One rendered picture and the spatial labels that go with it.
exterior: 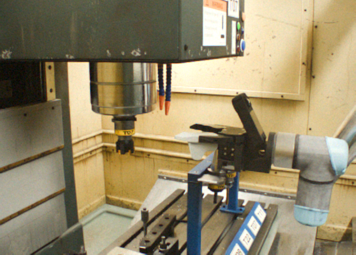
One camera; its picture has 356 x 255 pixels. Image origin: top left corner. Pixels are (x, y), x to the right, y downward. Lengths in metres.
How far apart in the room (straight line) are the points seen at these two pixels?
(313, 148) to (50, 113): 0.88
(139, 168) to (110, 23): 1.50
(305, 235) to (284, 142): 1.04
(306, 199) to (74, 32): 0.60
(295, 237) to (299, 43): 0.88
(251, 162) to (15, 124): 0.74
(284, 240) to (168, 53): 1.23
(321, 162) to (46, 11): 0.66
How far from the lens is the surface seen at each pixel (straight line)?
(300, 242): 1.73
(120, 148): 0.89
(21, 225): 1.31
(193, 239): 1.19
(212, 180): 1.08
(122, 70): 0.80
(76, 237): 1.58
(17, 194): 1.26
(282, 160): 0.77
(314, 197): 0.79
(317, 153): 0.76
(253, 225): 1.43
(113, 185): 2.30
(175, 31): 0.67
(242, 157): 0.79
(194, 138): 0.77
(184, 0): 0.68
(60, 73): 1.40
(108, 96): 0.81
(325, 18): 1.74
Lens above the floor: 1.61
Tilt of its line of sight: 12 degrees down
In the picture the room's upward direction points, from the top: straight up
